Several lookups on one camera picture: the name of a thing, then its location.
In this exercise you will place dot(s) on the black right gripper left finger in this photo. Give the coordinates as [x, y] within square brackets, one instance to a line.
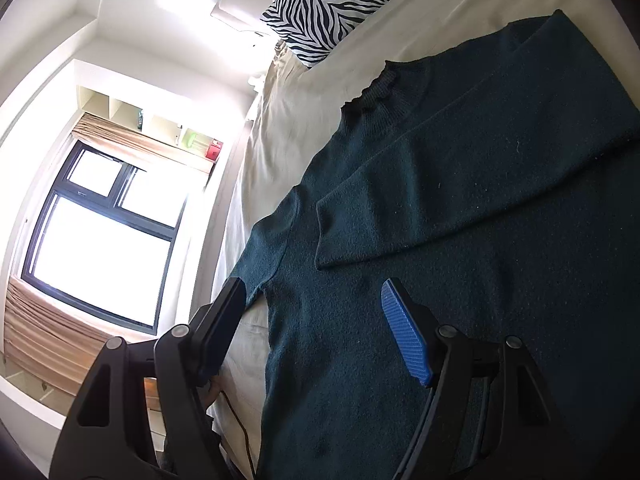
[213, 328]

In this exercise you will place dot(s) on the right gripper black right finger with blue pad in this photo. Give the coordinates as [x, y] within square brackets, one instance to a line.
[414, 328]

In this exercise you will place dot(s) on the dark teal knit sweater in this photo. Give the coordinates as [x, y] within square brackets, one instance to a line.
[499, 182]

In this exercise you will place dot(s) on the black framed window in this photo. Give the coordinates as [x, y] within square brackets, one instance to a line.
[104, 237]

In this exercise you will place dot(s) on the red box on shelf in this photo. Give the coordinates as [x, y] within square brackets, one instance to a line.
[213, 150]

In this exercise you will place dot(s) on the beige roman blind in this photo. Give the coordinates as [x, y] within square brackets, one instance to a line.
[135, 148]

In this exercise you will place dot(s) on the cream bed sheet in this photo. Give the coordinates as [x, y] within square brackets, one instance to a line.
[301, 109]

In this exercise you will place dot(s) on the white wall shelf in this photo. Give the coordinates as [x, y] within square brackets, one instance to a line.
[133, 118]

